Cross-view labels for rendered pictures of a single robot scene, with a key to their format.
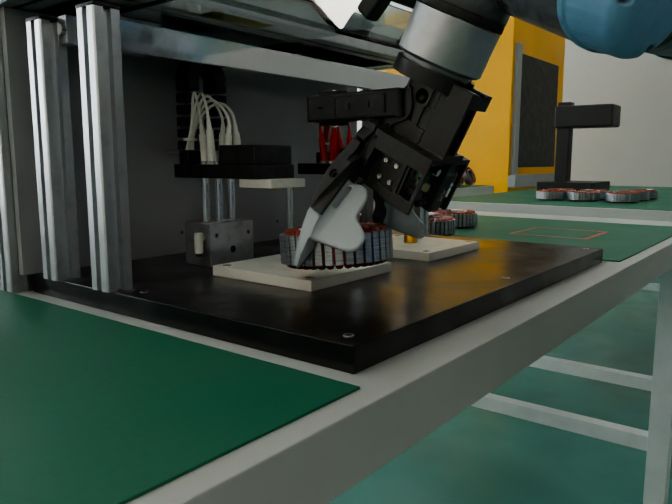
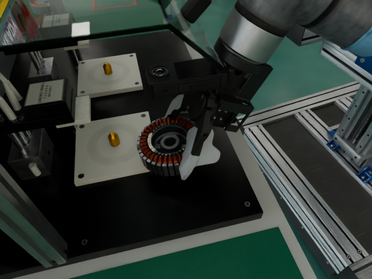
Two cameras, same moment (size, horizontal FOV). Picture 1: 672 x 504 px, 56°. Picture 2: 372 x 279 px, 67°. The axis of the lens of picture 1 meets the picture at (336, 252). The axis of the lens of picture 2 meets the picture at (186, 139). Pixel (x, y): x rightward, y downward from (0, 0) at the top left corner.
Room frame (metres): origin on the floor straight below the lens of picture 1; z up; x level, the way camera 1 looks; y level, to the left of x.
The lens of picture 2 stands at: (0.39, 0.23, 1.18)
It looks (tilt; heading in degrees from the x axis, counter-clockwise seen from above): 48 degrees down; 310
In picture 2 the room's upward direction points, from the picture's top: 2 degrees counter-clockwise
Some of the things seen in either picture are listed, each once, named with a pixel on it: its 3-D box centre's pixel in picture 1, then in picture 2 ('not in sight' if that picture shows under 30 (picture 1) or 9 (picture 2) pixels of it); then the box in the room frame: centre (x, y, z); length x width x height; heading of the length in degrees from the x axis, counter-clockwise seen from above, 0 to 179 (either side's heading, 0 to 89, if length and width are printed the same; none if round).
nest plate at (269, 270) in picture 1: (303, 268); (115, 144); (0.73, 0.04, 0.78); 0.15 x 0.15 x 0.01; 52
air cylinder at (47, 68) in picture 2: not in sight; (45, 76); (1.01, 0.00, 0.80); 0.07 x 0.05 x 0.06; 142
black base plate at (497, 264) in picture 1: (353, 267); (107, 112); (0.84, -0.02, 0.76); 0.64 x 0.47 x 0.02; 142
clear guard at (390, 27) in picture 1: (287, 39); (66, 15); (0.72, 0.05, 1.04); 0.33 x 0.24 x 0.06; 52
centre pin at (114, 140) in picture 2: not in sight; (113, 138); (0.73, 0.04, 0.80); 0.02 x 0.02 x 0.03
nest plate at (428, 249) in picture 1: (410, 246); (109, 74); (0.92, -0.11, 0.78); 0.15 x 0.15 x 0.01; 52
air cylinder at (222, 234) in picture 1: (220, 240); (32, 152); (0.82, 0.15, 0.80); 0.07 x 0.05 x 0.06; 142
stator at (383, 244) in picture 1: (336, 244); (170, 144); (0.62, 0.00, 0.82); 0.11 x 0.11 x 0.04
